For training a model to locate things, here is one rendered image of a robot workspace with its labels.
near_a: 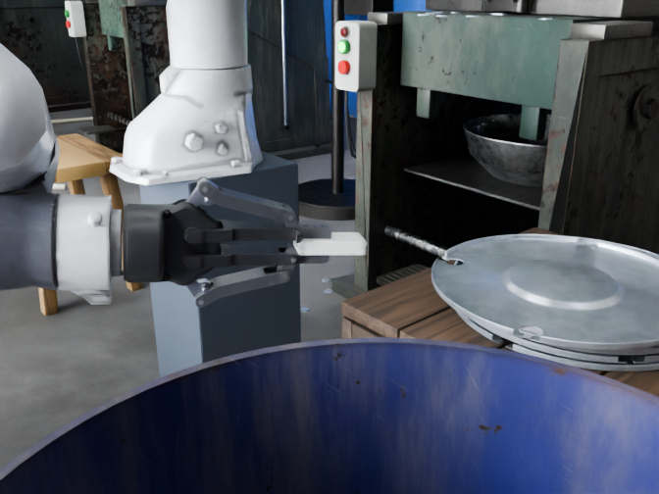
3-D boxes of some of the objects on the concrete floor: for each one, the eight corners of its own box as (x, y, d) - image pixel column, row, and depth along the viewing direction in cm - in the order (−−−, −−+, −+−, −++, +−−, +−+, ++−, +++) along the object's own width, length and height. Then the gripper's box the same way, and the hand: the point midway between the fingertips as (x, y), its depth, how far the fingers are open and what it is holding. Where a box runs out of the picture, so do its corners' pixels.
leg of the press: (362, 308, 156) (371, -135, 123) (331, 291, 165) (331, -128, 132) (588, 225, 209) (636, -101, 176) (556, 216, 218) (597, -97, 185)
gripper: (120, 322, 62) (366, 317, 69) (119, 185, 58) (381, 192, 64) (122, 290, 69) (345, 286, 75) (121, 165, 65) (358, 172, 71)
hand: (329, 243), depth 69 cm, fingers closed
